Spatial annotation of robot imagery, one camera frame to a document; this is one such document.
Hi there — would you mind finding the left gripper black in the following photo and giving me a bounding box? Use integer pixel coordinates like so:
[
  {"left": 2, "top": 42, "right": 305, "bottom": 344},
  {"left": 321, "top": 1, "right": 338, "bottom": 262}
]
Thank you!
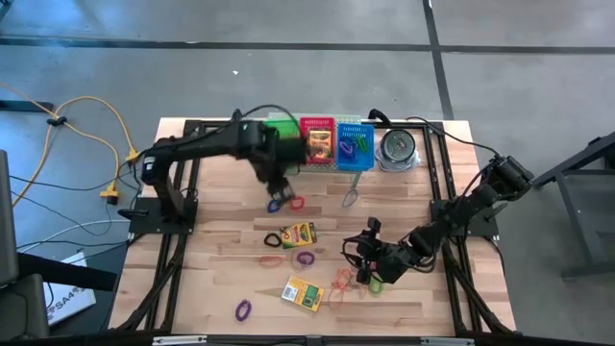
[{"left": 261, "top": 138, "right": 308, "bottom": 201}]

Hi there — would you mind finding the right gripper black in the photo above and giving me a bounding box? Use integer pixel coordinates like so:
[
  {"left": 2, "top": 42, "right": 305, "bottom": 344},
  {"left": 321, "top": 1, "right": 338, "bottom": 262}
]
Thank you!
[{"left": 356, "top": 216, "right": 424, "bottom": 285}]

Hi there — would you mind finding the yellow Crayola crayon box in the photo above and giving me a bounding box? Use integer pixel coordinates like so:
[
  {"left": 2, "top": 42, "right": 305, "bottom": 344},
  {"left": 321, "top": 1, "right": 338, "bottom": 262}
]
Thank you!
[
  {"left": 307, "top": 128, "right": 333, "bottom": 161},
  {"left": 280, "top": 221, "right": 318, "bottom": 250},
  {"left": 280, "top": 274, "right": 326, "bottom": 313}
]

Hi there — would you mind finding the green plastic basket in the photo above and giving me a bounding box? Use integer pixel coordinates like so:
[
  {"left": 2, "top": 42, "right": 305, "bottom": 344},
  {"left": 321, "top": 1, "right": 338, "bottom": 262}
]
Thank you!
[{"left": 261, "top": 117, "right": 302, "bottom": 177}]

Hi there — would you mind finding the red plastic basket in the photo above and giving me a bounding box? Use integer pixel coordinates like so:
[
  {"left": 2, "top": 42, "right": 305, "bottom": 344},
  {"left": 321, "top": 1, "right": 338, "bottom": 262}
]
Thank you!
[{"left": 299, "top": 116, "right": 337, "bottom": 166}]

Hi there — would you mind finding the blue plastic basket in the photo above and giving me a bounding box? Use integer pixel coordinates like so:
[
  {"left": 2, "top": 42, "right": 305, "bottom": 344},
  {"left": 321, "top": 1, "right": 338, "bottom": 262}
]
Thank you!
[{"left": 335, "top": 122, "right": 375, "bottom": 172}]

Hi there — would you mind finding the black metal side table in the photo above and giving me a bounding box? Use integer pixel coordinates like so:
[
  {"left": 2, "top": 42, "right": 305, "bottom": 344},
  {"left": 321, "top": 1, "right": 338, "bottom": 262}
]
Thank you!
[{"left": 531, "top": 130, "right": 615, "bottom": 281}]

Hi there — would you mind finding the black flat bar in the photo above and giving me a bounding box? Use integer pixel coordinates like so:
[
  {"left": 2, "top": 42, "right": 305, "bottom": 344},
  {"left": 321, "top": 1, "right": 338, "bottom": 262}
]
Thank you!
[{"left": 16, "top": 251, "right": 119, "bottom": 292}]

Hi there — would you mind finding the white cardboard box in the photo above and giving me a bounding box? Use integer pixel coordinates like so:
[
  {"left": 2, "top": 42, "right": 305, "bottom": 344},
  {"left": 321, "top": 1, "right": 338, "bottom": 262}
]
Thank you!
[{"left": 42, "top": 251, "right": 98, "bottom": 327}]

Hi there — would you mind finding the black floor bar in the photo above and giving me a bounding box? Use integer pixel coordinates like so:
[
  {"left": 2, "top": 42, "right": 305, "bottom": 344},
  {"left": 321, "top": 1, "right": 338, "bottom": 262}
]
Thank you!
[{"left": 0, "top": 99, "right": 55, "bottom": 113}]

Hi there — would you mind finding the dark grey equipment stand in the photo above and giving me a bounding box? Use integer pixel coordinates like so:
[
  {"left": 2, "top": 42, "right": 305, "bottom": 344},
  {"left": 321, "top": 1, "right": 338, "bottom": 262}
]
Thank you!
[{"left": 0, "top": 149, "right": 52, "bottom": 340}]

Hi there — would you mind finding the silver metal bracket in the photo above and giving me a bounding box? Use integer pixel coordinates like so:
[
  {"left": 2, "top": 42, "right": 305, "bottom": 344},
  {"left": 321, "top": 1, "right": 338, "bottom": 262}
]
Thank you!
[
  {"left": 419, "top": 336, "right": 476, "bottom": 346},
  {"left": 152, "top": 335, "right": 209, "bottom": 346}
]

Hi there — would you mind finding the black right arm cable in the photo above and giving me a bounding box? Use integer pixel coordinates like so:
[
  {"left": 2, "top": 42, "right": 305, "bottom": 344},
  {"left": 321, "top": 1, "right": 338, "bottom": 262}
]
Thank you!
[{"left": 406, "top": 116, "right": 499, "bottom": 162}]

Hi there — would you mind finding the yellow extension cable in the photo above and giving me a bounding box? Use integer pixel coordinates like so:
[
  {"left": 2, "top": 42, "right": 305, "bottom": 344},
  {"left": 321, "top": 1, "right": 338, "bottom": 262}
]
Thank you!
[{"left": 0, "top": 80, "right": 145, "bottom": 209}]

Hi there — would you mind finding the white floor cable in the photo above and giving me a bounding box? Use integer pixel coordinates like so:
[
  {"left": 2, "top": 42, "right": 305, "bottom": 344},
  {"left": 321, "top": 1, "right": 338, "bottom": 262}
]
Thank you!
[{"left": 17, "top": 218, "right": 132, "bottom": 254}]

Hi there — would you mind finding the black floor cable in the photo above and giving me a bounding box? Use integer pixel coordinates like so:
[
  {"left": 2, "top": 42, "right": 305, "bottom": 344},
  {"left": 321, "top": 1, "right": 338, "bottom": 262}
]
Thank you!
[{"left": 8, "top": 172, "right": 134, "bottom": 251}]

